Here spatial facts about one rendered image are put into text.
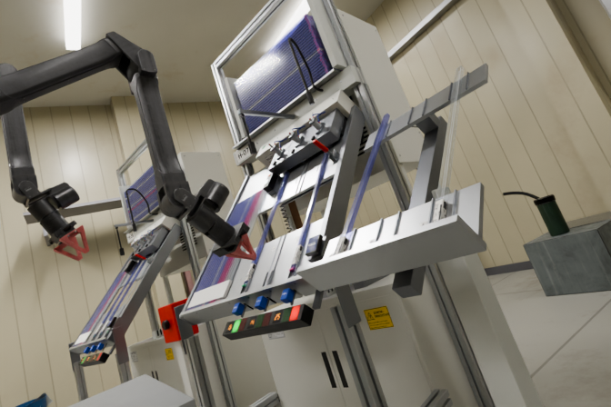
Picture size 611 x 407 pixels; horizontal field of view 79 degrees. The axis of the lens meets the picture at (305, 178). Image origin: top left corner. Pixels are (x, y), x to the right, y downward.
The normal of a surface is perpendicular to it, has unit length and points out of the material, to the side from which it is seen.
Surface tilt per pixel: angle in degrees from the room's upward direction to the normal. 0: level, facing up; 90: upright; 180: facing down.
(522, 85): 90
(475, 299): 90
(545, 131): 90
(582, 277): 90
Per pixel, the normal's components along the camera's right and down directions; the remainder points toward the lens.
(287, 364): -0.67, 0.06
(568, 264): -0.81, 0.15
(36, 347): 0.49, -0.35
